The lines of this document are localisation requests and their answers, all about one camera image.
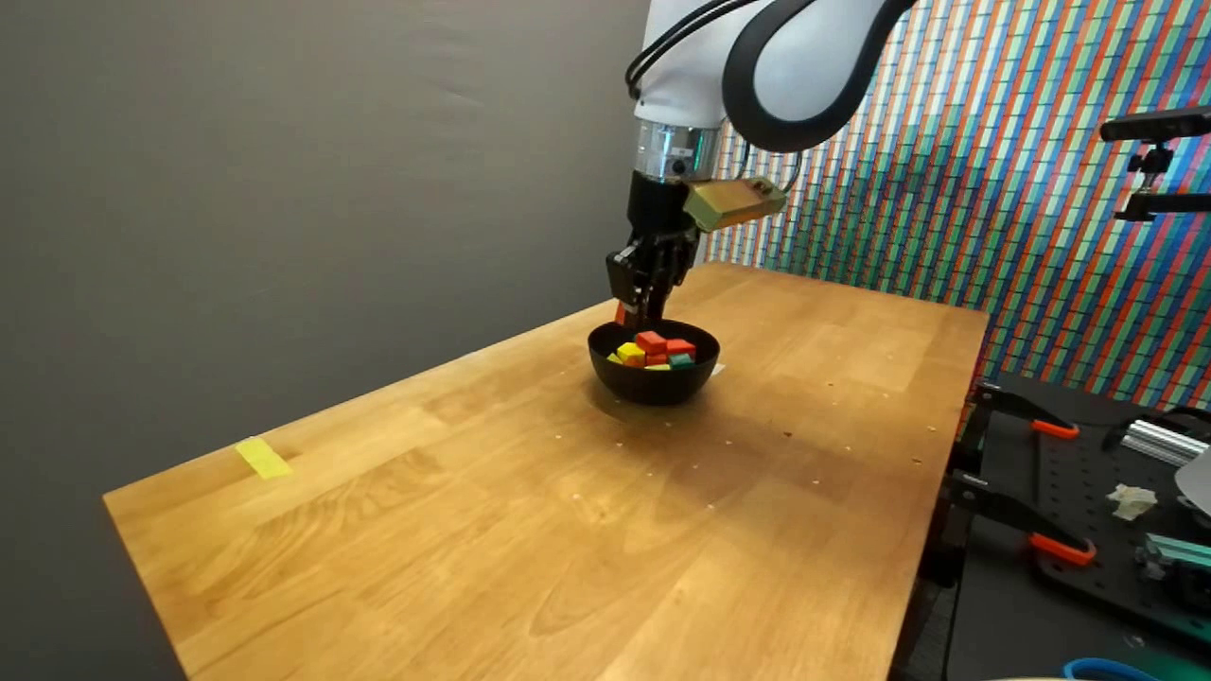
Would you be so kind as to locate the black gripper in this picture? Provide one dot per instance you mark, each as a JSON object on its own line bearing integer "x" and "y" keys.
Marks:
{"x": 658, "y": 255}

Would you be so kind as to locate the large yellow cube block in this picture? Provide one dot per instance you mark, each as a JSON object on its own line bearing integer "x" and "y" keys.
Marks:
{"x": 629, "y": 354}

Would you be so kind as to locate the large red cube block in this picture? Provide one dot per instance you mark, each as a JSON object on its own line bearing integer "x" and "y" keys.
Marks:
{"x": 681, "y": 346}

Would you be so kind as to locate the green block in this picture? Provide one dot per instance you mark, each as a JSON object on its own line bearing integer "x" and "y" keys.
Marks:
{"x": 683, "y": 361}

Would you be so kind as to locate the red hexagonal block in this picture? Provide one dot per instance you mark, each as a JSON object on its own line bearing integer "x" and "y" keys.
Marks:
{"x": 628, "y": 316}

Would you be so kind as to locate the small red block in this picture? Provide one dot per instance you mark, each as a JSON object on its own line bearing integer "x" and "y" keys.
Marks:
{"x": 650, "y": 344}

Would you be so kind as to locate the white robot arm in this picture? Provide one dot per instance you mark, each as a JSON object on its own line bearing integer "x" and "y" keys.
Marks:
{"x": 783, "y": 75}

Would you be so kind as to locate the black bowl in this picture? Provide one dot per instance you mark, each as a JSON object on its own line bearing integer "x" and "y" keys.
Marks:
{"x": 653, "y": 388}

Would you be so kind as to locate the black clamp near table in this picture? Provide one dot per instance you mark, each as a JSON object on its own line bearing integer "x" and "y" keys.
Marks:
{"x": 1043, "y": 535}

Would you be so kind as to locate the yellow tape strip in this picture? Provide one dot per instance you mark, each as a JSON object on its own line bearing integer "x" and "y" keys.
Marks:
{"x": 262, "y": 459}

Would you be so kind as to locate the black perforated tool board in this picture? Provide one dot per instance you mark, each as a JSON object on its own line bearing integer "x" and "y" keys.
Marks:
{"x": 1005, "y": 615}

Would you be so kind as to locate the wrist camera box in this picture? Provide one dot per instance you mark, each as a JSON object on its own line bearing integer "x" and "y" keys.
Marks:
{"x": 716, "y": 206}

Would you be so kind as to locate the black clamp with orange handle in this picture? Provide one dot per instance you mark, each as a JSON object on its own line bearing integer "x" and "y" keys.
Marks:
{"x": 1038, "y": 419}

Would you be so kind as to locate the camera stand arm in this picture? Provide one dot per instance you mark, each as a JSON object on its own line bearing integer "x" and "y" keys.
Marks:
{"x": 1157, "y": 131}

